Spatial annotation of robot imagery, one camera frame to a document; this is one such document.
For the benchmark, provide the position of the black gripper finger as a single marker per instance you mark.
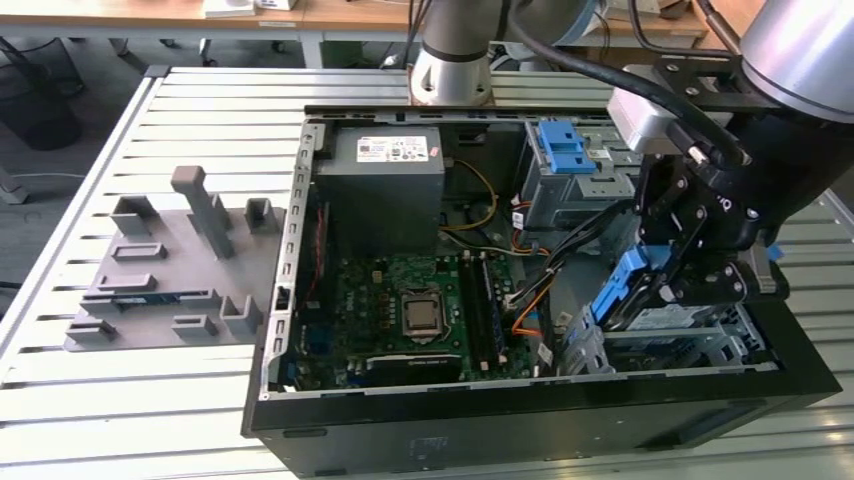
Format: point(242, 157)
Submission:
point(727, 285)
point(676, 220)

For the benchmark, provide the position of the hard disk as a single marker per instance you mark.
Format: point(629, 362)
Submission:
point(616, 295)

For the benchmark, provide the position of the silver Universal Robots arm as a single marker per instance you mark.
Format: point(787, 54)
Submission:
point(449, 75)

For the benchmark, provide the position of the silver disk bay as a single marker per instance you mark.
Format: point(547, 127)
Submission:
point(660, 339)

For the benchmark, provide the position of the silver optical drive cage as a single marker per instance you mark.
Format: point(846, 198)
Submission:
point(587, 192)

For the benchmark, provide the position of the blue plastic drive latch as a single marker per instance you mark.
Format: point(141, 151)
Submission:
point(563, 150)

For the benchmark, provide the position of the installed RAM stick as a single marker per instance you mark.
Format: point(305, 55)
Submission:
point(492, 300)

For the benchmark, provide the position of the silver CPU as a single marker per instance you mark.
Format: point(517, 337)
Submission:
point(421, 316)

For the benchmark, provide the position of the grey power supply unit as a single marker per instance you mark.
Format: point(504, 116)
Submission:
point(380, 200)

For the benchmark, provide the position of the green motherboard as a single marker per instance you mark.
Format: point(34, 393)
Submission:
point(373, 300)

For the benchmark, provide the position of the black PC case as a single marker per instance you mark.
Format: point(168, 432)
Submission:
point(467, 430)

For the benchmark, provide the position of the black graphics card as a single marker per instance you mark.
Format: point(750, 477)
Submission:
point(413, 370)

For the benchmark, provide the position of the grey parts rack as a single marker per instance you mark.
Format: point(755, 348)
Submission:
point(166, 280)

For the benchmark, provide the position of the white box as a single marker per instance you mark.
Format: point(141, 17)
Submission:
point(226, 10)

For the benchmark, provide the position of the blue RAM stick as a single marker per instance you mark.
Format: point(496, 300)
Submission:
point(146, 300)

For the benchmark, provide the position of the long wooden desk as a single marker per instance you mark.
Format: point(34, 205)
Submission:
point(133, 20)

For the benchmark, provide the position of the black mesh bin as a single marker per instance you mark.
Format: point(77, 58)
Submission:
point(40, 100)

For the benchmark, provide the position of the grey metal stand foot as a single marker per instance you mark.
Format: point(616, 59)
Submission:
point(13, 192)

